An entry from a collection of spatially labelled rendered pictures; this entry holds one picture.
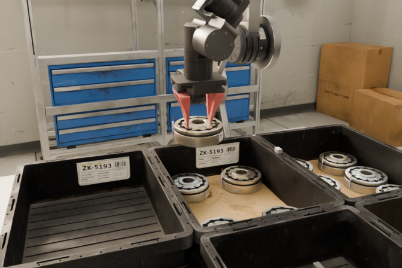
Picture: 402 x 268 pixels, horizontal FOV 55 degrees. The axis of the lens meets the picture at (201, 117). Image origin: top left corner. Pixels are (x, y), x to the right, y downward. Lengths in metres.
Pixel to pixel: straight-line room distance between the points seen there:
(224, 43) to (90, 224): 0.48
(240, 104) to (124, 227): 2.40
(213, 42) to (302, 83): 3.98
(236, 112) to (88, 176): 2.29
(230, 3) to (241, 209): 0.46
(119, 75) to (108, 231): 1.96
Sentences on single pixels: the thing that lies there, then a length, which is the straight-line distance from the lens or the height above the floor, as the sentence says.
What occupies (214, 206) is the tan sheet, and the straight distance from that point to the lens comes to 0.92.
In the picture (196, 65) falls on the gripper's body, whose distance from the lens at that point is 0.74.
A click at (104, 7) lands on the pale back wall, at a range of 3.54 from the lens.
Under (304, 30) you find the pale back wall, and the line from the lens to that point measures 4.52.
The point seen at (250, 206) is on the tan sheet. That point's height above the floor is 0.83.
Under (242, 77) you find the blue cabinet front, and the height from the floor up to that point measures 0.68.
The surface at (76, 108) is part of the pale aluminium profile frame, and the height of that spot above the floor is 0.59.
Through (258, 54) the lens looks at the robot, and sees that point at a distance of 1.41.
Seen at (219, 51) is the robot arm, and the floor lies 1.21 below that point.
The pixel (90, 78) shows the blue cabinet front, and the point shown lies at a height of 0.78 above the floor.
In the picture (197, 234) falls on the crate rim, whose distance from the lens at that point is 0.66.
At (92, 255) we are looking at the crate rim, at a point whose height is 0.93.
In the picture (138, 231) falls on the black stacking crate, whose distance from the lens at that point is 0.85.
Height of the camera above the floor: 1.30
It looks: 17 degrees down
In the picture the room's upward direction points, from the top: straight up
